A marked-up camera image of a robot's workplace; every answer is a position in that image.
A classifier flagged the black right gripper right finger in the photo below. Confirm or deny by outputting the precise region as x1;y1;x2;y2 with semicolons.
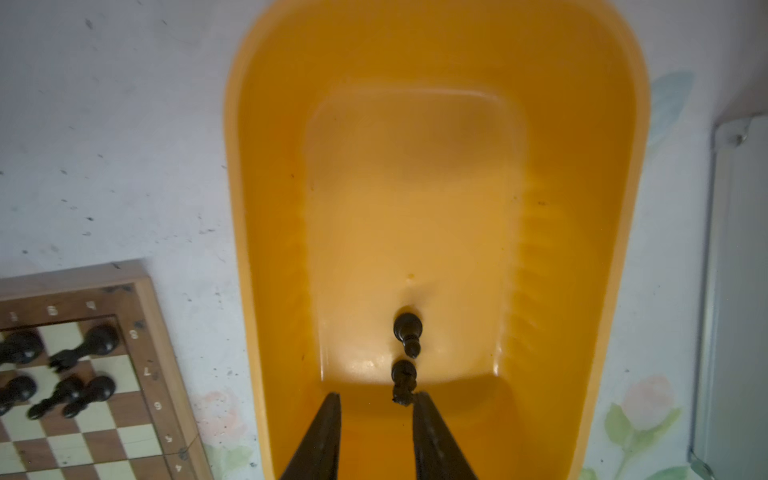
412;392;477;480

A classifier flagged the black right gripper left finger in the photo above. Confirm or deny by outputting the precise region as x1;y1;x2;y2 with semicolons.
280;392;342;480

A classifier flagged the black chess knight in bin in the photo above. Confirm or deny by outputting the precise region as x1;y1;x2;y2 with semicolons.
391;359;417;406

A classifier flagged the black chess pawn in bin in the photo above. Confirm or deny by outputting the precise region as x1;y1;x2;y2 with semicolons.
393;312;423;359

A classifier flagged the wooden chess board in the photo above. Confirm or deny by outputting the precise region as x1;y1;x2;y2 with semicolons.
1;261;212;479

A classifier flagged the black chess rook on board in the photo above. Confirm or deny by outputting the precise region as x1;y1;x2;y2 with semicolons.
48;324;120;373

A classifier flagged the black pawn on board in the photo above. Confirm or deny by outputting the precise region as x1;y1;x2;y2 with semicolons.
27;376;85;420
0;376;37;416
62;376;116;419

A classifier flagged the grey metal box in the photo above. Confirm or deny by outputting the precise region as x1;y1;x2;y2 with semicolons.
689;115;767;479

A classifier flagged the yellow plastic bin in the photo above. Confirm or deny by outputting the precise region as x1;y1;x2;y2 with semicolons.
224;1;650;479

